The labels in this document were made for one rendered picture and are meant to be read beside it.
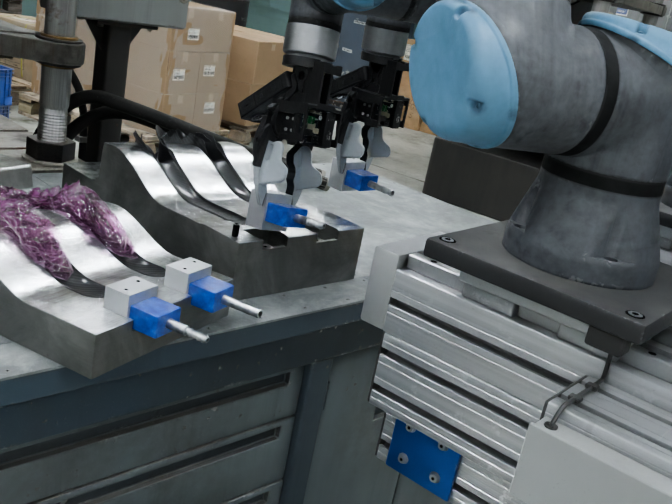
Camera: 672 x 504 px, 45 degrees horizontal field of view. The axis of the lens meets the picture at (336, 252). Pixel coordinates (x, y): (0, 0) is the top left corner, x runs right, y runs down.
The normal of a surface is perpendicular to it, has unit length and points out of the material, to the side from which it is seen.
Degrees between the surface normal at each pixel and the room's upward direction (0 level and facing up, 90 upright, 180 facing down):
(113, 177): 90
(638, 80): 68
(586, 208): 72
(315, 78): 82
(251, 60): 90
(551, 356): 90
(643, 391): 90
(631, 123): 103
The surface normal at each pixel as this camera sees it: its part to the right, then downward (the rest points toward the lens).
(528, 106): 0.32, 0.51
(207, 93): 0.85, 0.18
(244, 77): -0.46, 0.25
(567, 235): -0.45, -0.11
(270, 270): 0.69, 0.35
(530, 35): 0.27, -0.14
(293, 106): -0.67, -0.04
